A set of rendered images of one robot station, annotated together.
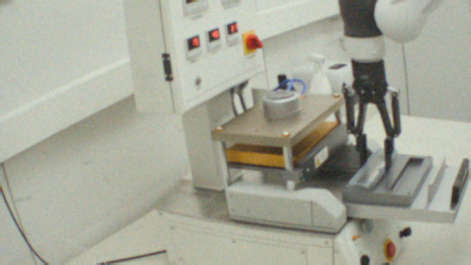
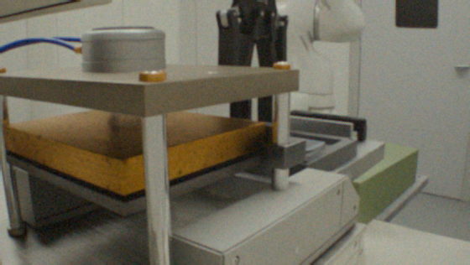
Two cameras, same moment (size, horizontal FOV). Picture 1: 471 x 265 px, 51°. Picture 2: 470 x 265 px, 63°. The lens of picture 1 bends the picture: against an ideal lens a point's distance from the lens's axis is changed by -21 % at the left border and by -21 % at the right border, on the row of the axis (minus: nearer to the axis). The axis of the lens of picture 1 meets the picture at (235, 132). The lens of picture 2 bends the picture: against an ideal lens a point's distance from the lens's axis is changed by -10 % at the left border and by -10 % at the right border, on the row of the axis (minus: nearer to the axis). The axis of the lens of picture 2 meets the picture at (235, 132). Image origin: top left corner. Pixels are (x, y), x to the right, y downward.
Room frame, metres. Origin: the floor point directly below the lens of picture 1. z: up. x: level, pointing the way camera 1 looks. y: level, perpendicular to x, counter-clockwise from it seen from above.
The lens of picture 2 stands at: (1.09, 0.28, 1.13)
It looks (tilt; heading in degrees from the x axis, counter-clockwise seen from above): 12 degrees down; 272
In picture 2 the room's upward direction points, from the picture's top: straight up
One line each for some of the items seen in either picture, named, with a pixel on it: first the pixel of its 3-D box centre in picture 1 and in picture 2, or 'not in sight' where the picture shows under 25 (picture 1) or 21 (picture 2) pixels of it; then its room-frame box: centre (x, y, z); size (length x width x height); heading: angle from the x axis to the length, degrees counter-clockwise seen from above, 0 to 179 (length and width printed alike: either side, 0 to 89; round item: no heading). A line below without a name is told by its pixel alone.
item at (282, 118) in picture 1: (275, 120); (86, 99); (1.24, -0.09, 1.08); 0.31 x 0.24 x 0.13; 144
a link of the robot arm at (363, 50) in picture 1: (360, 43); not in sight; (1.11, -0.28, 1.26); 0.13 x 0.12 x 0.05; 144
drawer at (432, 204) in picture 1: (409, 183); (288, 149); (1.03, -0.35, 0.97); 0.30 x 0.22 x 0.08; 54
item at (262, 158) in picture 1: (287, 130); (121, 114); (1.22, -0.11, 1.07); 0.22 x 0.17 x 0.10; 144
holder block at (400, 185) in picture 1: (391, 177); (272, 148); (1.06, -0.31, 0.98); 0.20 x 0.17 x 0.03; 144
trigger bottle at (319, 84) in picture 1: (321, 87); not in sight; (2.02, -0.32, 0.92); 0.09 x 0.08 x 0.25; 25
